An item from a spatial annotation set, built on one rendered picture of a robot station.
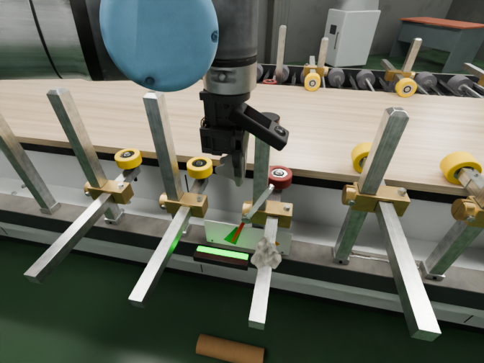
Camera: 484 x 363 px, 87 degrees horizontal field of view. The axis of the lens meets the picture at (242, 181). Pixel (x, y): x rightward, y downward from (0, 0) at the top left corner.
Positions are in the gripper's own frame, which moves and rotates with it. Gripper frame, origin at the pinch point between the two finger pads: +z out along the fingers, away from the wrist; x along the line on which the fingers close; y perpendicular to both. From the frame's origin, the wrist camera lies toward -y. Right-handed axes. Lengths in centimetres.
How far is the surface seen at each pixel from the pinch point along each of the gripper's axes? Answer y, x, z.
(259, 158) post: -2.9, -6.1, -2.6
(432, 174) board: -52, -28, 11
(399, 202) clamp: -35.1, -5.3, 4.4
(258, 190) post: -3.0, -6.1, 7.2
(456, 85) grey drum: -113, -153, 20
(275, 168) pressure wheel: -6.1, -21.0, 10.4
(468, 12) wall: -358, -703, 21
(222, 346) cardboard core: 8, 3, 93
